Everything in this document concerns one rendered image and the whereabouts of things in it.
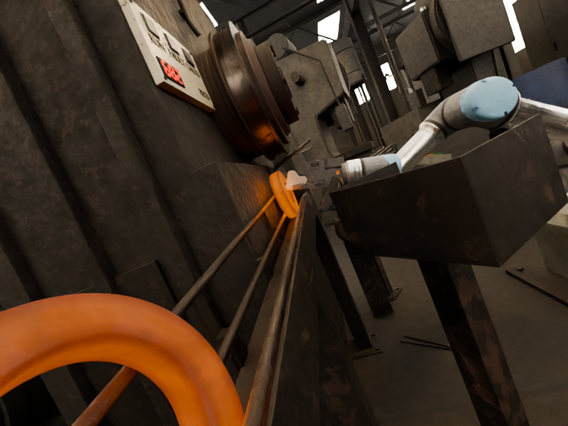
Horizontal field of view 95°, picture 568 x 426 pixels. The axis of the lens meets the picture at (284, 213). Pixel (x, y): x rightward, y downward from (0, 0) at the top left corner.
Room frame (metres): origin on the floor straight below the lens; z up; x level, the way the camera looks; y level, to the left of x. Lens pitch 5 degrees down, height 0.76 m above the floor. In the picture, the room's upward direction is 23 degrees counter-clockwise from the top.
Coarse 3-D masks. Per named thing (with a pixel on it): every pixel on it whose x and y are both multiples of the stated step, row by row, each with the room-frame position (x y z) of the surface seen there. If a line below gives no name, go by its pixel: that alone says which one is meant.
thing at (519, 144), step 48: (528, 144) 0.34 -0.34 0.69; (336, 192) 0.50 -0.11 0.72; (384, 192) 0.40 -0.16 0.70; (432, 192) 0.33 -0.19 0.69; (480, 192) 0.29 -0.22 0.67; (528, 192) 0.33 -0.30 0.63; (384, 240) 0.43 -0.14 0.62; (432, 240) 0.35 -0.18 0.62; (480, 240) 0.29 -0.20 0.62; (432, 288) 0.47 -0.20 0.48; (480, 336) 0.44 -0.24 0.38; (480, 384) 0.45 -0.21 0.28
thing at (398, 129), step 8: (432, 104) 4.11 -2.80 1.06; (408, 112) 4.28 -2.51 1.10; (416, 112) 4.12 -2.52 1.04; (424, 112) 4.09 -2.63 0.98; (400, 120) 4.53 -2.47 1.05; (408, 120) 4.33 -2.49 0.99; (416, 120) 4.17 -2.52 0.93; (384, 128) 5.02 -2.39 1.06; (392, 128) 4.78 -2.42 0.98; (400, 128) 4.59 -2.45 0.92; (408, 128) 4.40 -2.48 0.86; (416, 128) 4.24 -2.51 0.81; (384, 136) 5.10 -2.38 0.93; (392, 136) 4.86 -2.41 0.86; (400, 136) 4.66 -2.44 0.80
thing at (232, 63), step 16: (224, 32) 0.83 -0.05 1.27; (224, 48) 0.80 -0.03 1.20; (224, 64) 0.78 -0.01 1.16; (240, 64) 0.76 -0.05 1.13; (240, 80) 0.78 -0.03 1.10; (240, 96) 0.79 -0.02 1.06; (256, 96) 0.77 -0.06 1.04; (256, 112) 0.80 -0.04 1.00; (256, 128) 0.83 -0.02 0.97; (272, 128) 0.83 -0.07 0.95; (272, 144) 0.89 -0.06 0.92
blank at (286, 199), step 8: (272, 176) 0.80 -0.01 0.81; (280, 176) 0.81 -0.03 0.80; (272, 184) 0.78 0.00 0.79; (280, 184) 0.77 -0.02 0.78; (280, 192) 0.76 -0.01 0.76; (288, 192) 0.87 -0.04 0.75; (280, 200) 0.76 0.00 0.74; (288, 200) 0.76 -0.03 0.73; (296, 200) 0.88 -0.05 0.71; (288, 208) 0.77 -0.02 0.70; (296, 208) 0.82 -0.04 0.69; (288, 216) 0.80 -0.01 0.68
